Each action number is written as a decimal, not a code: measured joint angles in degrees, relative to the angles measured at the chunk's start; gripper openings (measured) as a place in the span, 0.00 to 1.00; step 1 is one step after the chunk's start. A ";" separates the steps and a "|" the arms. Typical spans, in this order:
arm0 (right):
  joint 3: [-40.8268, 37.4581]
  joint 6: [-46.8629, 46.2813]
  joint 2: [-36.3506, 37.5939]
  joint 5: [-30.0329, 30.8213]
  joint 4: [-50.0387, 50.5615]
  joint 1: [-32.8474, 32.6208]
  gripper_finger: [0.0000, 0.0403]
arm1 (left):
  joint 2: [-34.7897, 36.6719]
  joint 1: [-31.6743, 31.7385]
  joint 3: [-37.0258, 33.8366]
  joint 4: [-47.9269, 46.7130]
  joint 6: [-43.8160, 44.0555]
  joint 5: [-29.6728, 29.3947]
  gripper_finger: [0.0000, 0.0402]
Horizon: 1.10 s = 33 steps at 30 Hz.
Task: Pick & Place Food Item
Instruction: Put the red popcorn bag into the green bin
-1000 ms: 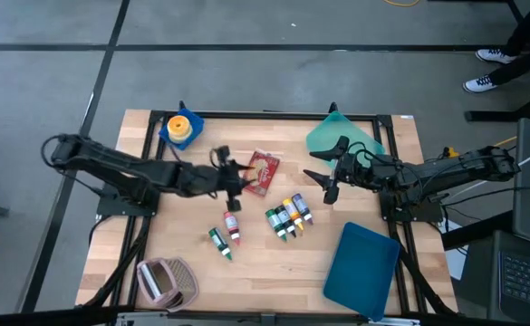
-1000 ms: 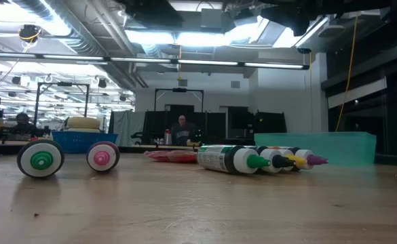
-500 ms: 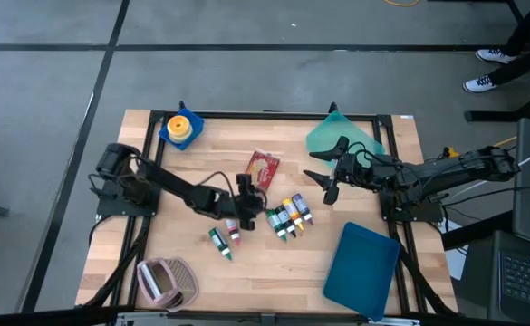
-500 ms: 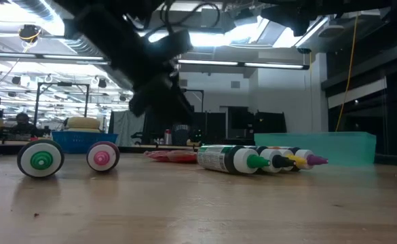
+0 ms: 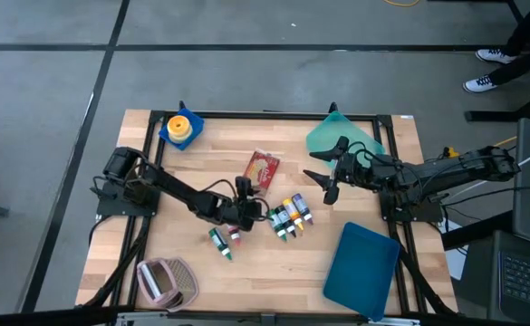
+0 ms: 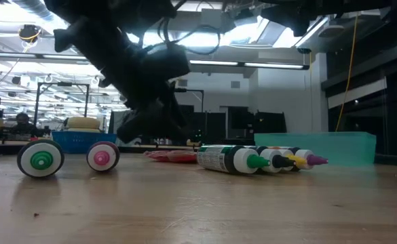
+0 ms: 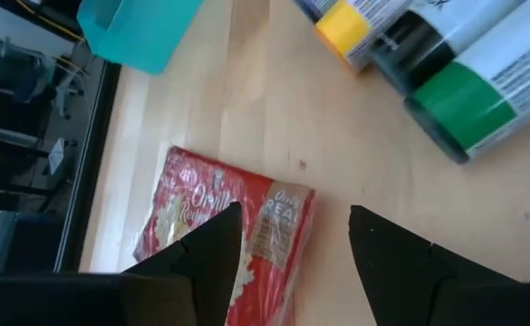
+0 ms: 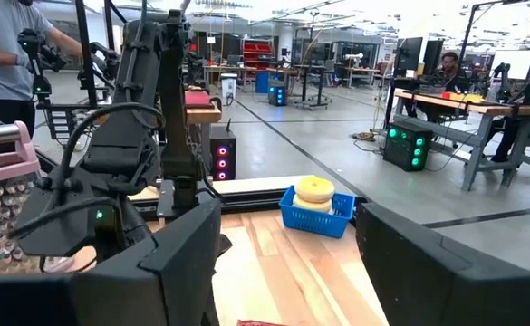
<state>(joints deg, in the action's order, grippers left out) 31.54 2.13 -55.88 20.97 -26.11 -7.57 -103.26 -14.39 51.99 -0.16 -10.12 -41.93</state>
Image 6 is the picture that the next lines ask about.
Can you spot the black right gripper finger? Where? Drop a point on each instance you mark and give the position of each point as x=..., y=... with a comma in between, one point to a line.
x=297, y=28
x=276, y=13

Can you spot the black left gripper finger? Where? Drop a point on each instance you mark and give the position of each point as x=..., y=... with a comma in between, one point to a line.
x=176, y=115
x=140, y=125

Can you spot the red plastic packet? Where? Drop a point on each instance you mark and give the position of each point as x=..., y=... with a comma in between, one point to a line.
x=174, y=156

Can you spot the black-tipped glue bottle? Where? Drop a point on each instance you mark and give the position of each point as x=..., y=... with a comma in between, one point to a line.
x=269, y=154

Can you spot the yellow-tipped glue bottle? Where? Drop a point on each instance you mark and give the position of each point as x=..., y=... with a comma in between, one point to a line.
x=298, y=162

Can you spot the purple-tipped glue bottle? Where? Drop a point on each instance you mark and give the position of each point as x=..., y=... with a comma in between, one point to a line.
x=315, y=160

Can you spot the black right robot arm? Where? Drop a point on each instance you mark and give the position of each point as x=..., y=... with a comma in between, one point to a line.
x=354, y=4

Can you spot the grey cloth curtain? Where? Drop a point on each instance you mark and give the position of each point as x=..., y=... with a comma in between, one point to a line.
x=113, y=122

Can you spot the long tube light fixture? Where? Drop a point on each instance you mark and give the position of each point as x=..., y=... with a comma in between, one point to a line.
x=273, y=65

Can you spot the red-tipped glue bottle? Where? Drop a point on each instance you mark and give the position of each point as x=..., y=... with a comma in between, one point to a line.
x=102, y=157

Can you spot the grey ceiling box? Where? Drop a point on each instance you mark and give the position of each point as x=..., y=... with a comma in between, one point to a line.
x=211, y=20

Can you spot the blue plastic bin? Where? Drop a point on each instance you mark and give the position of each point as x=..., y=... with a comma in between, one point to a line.
x=72, y=142

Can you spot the black partition panels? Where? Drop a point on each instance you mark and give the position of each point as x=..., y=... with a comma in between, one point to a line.
x=269, y=122

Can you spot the person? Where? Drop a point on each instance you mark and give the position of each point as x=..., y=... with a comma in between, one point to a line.
x=22, y=120

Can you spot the teal plastic bin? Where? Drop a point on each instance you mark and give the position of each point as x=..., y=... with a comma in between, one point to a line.
x=337, y=149

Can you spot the wooden background table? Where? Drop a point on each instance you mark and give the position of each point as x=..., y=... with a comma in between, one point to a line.
x=11, y=142

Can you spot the black gantry frame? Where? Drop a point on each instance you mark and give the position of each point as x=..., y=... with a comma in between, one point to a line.
x=198, y=90
x=62, y=83

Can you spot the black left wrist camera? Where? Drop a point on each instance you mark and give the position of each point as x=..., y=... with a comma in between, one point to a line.
x=167, y=62

